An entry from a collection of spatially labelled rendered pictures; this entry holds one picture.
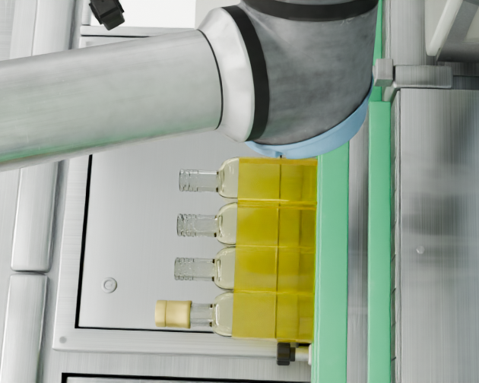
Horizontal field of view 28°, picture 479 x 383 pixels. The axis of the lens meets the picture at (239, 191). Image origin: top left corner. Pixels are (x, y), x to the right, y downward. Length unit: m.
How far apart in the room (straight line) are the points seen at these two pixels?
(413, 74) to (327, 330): 0.31
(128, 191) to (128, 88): 0.64
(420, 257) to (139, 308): 0.45
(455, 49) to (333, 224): 0.25
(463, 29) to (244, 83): 0.40
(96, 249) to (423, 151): 0.51
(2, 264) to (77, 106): 0.70
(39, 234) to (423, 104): 0.59
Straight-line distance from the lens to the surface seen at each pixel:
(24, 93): 0.74
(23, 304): 1.38
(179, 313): 1.19
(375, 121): 1.12
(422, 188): 1.09
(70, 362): 1.38
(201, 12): 1.07
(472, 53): 1.17
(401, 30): 1.26
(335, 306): 1.07
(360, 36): 0.79
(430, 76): 1.13
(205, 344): 1.32
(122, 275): 1.36
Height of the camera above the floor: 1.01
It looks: 2 degrees up
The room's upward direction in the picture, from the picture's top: 88 degrees counter-clockwise
